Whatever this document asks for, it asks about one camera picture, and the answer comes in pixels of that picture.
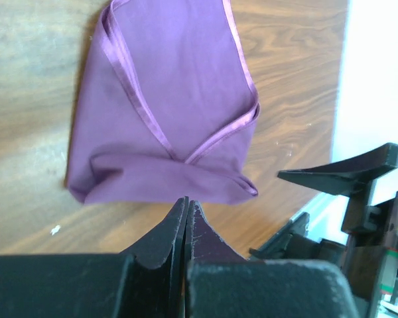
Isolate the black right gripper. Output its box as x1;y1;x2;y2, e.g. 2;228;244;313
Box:
249;142;398;317

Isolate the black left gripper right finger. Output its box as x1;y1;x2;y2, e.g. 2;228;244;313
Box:
184;201;359;317

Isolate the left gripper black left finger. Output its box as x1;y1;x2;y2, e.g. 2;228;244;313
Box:
0;197;189;317

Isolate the purple cloth napkin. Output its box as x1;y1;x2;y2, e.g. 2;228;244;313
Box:
66;0;259;204

